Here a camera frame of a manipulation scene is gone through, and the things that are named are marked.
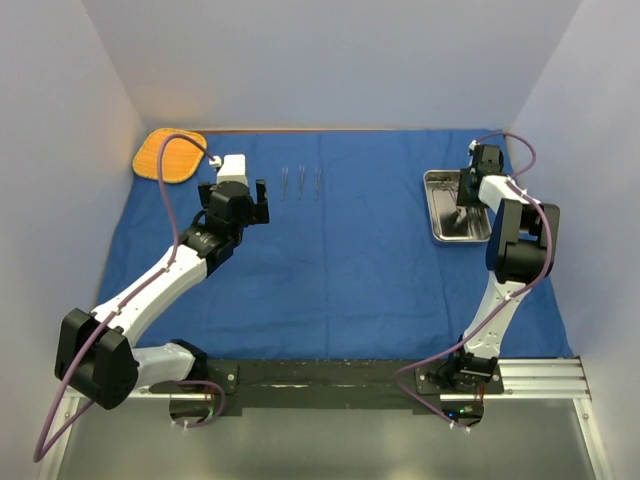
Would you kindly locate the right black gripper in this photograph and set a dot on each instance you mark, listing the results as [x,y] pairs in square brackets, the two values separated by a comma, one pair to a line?
[462,198]

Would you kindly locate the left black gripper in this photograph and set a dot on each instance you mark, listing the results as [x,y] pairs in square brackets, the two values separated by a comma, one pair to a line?
[256,212]

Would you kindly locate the steel tweezers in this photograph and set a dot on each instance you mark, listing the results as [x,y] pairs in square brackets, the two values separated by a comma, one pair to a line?
[301,181]
[317,183]
[284,183]

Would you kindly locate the orange square woven mat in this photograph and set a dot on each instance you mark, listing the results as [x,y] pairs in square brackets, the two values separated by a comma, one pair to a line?
[180,161]

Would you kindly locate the steel instrument tray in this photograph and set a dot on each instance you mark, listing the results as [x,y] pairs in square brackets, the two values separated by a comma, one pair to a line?
[440,207]

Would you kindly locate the blue surgical drape cloth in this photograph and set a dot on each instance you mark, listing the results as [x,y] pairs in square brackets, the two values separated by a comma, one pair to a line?
[353,275]

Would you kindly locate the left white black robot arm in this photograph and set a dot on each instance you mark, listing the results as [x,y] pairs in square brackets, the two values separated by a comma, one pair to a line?
[97,353]

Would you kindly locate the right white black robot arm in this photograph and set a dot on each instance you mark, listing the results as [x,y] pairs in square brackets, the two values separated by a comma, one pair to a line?
[519,255]

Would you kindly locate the steel surgical scissors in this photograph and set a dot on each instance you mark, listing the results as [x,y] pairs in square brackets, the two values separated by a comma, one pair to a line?
[448,186]

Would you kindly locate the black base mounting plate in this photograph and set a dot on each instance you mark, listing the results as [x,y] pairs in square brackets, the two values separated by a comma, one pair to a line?
[414,391]

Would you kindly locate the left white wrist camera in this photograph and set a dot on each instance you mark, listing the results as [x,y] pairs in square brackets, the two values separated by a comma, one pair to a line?
[230,168]

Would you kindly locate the aluminium frame rail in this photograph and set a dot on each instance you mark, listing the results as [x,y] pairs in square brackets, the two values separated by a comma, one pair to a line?
[555,378]

